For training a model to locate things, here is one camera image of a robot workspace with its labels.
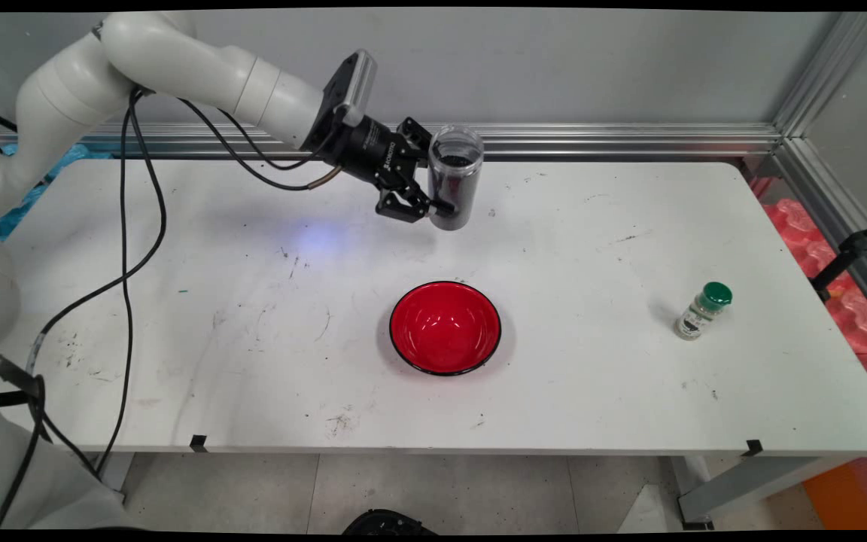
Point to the red bowl with black rim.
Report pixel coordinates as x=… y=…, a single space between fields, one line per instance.
x=445 y=324

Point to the blue plastic bag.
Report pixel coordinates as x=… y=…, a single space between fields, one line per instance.
x=27 y=197

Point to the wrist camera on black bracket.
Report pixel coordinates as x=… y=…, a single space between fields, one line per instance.
x=351 y=86

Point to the orange box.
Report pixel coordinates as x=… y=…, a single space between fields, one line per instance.
x=855 y=497

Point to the green-capped spice bottle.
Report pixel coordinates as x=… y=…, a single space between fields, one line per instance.
x=697 y=316

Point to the grey table leg with foot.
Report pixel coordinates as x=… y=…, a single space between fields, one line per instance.
x=742 y=482

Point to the clear jar with black seeds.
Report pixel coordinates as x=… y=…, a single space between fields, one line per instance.
x=456 y=188

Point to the black tape piece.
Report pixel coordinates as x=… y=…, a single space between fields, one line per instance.
x=199 y=444
x=752 y=448

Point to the black tripod stand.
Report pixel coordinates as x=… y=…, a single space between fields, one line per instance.
x=851 y=245

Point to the short aluminium frame rail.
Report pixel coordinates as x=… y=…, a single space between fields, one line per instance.
x=832 y=203

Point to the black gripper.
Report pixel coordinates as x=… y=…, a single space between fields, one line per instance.
x=373 y=150

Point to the aluminium frame post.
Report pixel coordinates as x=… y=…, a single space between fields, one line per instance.
x=832 y=68

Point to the red plastic bags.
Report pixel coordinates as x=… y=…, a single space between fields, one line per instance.
x=859 y=320

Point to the long aluminium frame rail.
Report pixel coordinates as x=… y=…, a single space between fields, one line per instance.
x=629 y=139

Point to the black round floor object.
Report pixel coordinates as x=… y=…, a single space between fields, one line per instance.
x=388 y=523

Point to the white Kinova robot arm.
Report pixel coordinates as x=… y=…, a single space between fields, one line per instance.
x=177 y=60

